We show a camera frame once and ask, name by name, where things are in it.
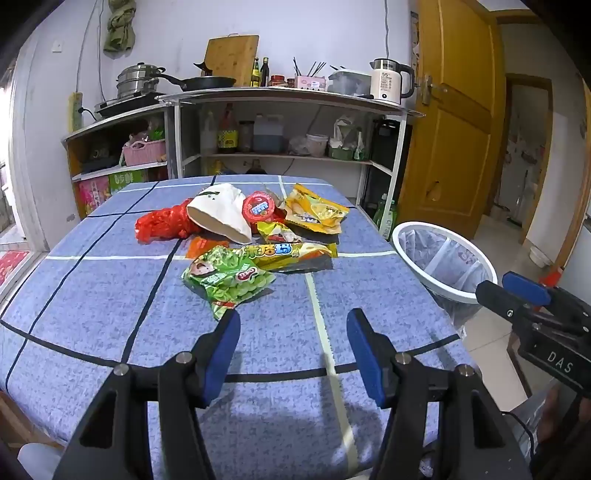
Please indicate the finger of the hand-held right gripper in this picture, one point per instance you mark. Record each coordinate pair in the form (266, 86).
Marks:
(498, 300)
(526, 287)

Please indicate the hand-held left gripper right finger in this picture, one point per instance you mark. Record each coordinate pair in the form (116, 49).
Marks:
(364, 353)

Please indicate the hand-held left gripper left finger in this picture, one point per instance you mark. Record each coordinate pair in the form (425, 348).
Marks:
(226, 350)

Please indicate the white bin with plastic liner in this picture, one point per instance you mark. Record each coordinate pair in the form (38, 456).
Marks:
(445, 265)

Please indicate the green snack packet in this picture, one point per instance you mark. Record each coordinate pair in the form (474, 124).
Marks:
(226, 277)

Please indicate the red snack packet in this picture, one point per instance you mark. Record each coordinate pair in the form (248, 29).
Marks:
(198, 244)

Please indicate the long yellow snack wrapper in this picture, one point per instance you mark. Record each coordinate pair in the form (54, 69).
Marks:
(295, 254)

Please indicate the yellow red wrapper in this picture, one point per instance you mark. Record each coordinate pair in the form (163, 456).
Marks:
(272, 230)

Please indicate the red plastic bag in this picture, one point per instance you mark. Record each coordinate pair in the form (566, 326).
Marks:
(161, 221)

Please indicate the clear cup with red lid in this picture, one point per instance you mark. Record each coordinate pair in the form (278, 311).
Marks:
(258, 207)

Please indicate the yellow snack packet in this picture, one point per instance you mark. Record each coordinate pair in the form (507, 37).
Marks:
(314, 210)

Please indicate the white floor bowl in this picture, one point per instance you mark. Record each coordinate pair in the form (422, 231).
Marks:
(540, 257)

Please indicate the blue checked tablecloth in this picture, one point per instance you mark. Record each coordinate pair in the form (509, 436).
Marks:
(115, 300)

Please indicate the green plastic bottle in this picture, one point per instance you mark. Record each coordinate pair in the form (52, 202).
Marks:
(385, 217)

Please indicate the yellow wooden door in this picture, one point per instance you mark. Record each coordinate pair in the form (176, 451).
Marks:
(452, 138)

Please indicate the yellow cooking oil bottle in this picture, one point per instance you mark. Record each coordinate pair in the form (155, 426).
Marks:
(216, 167)

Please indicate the dark oil bottle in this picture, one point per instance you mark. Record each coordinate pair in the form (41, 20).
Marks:
(255, 167)

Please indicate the black appliance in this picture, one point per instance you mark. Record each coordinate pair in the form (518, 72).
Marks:
(385, 143)

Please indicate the green carton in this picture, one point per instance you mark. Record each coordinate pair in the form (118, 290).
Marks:
(127, 180)

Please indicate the pink carton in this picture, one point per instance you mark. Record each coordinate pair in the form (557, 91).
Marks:
(92, 196)

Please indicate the green basket with bags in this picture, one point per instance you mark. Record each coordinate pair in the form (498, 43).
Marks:
(346, 147)

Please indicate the white plastic tub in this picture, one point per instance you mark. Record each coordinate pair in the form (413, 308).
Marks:
(317, 145)

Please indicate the pink woven basket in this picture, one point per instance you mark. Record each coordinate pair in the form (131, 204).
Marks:
(144, 153)

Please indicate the dark glass jar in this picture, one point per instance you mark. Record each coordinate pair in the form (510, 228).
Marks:
(246, 137)

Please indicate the clear plastic bottle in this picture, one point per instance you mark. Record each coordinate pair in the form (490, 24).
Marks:
(208, 136)

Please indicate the red capped sauce bottle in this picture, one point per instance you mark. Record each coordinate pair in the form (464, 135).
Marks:
(227, 134)

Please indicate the crumpled clear plastic bag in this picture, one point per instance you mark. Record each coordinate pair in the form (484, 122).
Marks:
(298, 145)

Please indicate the translucent jerry can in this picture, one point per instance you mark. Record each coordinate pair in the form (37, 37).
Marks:
(268, 136)

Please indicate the black stove on shelf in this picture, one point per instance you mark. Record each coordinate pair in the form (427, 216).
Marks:
(99, 161)

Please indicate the white electric kettle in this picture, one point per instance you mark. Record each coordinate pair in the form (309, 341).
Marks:
(388, 83)

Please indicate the wooden side shelf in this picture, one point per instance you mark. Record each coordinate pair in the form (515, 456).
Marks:
(115, 121)

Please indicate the white metal shelf unit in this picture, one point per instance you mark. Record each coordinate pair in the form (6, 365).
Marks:
(277, 94)

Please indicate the clear lidded storage box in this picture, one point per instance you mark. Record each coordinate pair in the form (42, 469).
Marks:
(348, 83)

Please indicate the black induction cooker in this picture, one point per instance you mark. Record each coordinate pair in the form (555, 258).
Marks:
(124, 105)

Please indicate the black frying pan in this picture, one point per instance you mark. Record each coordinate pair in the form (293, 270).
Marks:
(207, 83)

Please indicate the red sauce jar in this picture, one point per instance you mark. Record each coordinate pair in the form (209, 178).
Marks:
(279, 81)

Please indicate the pink chopstick holder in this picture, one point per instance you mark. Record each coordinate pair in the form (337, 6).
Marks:
(310, 83)

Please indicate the green glass bottle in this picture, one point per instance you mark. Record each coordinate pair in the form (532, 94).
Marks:
(255, 74)

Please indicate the dark glass bottle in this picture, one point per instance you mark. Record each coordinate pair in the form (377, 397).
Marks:
(264, 74)

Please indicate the green power strip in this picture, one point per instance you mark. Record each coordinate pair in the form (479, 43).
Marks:
(75, 115)

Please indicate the steel steamer pot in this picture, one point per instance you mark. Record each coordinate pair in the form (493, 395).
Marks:
(136, 81)

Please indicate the bundle of dark chopsticks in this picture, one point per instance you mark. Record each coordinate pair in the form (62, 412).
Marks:
(309, 69)

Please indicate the wooden cutting board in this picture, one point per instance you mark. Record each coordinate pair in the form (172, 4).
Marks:
(231, 55)

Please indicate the hanging green cloth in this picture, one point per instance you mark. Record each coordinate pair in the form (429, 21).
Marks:
(120, 32)

